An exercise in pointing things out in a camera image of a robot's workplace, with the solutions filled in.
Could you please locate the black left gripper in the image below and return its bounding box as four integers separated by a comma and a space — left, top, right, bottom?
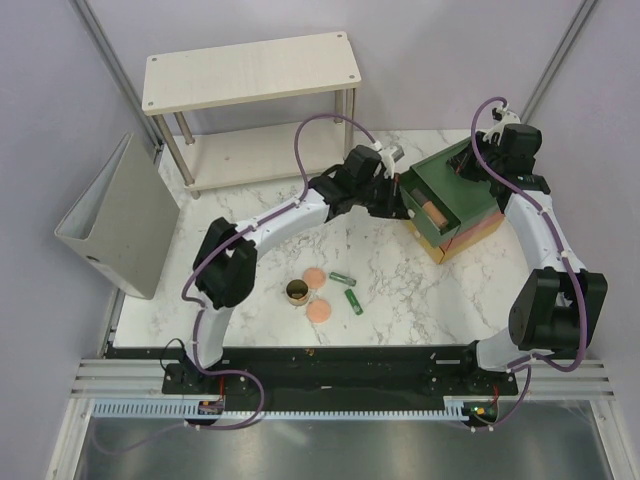
355, 174, 410, 222

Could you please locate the green drawer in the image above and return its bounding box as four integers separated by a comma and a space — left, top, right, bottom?
400, 177, 460, 247

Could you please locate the orange brown tube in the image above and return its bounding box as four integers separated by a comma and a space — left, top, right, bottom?
411, 189, 448, 230

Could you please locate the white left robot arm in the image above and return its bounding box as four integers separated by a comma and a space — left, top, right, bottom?
181, 143, 409, 393

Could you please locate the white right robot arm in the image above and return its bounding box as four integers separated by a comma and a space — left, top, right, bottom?
448, 112, 608, 394

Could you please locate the green drawer box housing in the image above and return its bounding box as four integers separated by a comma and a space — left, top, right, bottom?
400, 139, 499, 246

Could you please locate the coral drawer box housing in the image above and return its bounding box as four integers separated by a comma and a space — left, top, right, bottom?
427, 211, 505, 252

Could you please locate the yellow drawer box housing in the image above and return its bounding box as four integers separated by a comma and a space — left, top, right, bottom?
404, 221, 491, 265

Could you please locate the gold black round jar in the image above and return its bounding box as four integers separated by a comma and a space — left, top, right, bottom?
285, 279, 309, 306

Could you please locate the white wooden two-tier shelf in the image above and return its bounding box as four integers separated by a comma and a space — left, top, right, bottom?
142, 31, 362, 198

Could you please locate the grey file holder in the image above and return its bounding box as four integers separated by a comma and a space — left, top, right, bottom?
54, 133, 180, 299

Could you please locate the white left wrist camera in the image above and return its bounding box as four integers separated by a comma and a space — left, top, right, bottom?
371, 141, 405, 178

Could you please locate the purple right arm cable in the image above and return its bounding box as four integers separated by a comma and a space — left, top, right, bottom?
469, 95, 589, 434

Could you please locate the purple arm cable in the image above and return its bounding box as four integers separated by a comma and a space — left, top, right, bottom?
94, 113, 386, 454
469, 95, 589, 434

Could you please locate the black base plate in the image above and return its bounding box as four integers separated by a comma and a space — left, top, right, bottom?
160, 344, 519, 414

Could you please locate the right blue cable duct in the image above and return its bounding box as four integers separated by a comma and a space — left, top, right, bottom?
442, 394, 521, 419

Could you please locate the blue cable duct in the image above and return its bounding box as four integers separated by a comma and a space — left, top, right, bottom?
92, 398, 225, 420
442, 394, 521, 419

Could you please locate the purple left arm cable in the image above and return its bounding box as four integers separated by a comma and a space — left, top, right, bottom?
94, 113, 386, 454

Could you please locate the aluminium frame rail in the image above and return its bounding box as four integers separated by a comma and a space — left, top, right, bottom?
71, 359, 615, 401

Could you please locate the left blue cable duct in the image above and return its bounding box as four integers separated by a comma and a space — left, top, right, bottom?
92, 398, 225, 420

